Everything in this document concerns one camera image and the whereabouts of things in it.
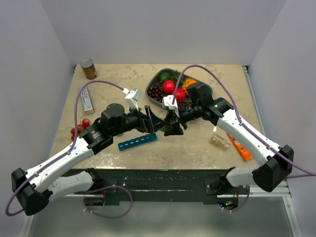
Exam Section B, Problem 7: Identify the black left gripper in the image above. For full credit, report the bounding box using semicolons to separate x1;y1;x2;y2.
112;104;167;137

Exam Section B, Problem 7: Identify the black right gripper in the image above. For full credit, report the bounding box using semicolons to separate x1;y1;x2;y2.
164;102;201;135

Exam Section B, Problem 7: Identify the green pill bottle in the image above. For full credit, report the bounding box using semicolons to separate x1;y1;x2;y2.
160;126;172;133

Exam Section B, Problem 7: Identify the teal weekly pill organizer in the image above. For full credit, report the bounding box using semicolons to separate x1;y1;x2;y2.
118;133;157;151

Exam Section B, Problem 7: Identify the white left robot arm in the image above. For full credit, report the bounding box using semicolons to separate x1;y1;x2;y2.
11;103;167;216

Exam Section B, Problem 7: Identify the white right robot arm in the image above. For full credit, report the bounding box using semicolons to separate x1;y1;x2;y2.
162;82;294;194

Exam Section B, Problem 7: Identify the red apple front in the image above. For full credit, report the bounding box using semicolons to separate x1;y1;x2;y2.
172;88;186;101

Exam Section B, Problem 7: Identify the red apple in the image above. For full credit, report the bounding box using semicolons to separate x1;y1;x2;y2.
172;88;186;101
162;79;175;94

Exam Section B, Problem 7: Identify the dark red grape bunch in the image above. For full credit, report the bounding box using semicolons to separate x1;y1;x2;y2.
147;85;192;109

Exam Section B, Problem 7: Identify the red apple back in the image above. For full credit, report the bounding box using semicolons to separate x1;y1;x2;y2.
162;79;175;94

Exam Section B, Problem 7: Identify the grey fruit tray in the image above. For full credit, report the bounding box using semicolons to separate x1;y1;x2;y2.
146;68;201;108

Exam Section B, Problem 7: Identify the orange spiky fruit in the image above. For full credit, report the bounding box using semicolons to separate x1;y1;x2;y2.
181;78;197;95

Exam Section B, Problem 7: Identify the clear pill bottle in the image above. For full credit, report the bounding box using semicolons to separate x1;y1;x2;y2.
210;133;230;151

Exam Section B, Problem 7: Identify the green lime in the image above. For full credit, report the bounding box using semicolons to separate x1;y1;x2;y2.
159;72;171;84

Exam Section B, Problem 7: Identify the silver toothpaste box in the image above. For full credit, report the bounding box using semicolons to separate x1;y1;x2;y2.
80;86;95;115

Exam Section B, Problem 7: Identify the red cherry bunch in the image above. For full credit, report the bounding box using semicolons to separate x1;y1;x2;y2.
70;118;90;141

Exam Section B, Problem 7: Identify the orange medicine box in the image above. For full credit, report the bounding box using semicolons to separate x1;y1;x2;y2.
227;133;253;162

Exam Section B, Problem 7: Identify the tin can with fruit label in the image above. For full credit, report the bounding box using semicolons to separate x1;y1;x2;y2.
80;59;98;79

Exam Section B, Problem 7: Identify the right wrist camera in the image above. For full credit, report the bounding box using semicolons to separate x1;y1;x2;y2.
162;95;180;117

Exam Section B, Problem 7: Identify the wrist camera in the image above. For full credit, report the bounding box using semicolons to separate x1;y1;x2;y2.
162;95;180;117
122;88;142;111

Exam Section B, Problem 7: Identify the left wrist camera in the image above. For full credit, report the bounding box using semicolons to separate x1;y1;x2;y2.
122;88;142;111

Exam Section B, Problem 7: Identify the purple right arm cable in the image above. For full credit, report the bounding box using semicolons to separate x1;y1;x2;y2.
172;64;316;213

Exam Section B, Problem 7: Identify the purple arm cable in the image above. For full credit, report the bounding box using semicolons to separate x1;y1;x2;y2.
172;64;316;213
5;80;134;218

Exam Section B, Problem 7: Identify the aluminium frame rail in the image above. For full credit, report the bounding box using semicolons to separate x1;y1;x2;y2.
64;181;292;198

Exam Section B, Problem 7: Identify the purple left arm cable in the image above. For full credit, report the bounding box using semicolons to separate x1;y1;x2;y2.
5;80;134;218

